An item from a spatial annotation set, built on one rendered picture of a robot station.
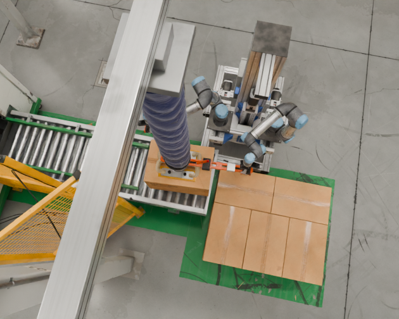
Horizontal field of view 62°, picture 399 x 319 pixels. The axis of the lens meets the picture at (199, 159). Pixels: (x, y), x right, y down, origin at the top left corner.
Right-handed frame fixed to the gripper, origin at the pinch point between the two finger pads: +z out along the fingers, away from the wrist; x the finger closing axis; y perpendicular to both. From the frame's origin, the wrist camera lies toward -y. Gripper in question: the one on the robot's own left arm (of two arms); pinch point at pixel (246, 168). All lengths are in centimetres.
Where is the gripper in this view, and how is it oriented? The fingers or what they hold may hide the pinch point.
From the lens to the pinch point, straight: 290.2
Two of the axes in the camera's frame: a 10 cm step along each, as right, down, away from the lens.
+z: 0.0, 2.7, 9.6
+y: -9.9, -1.2, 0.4
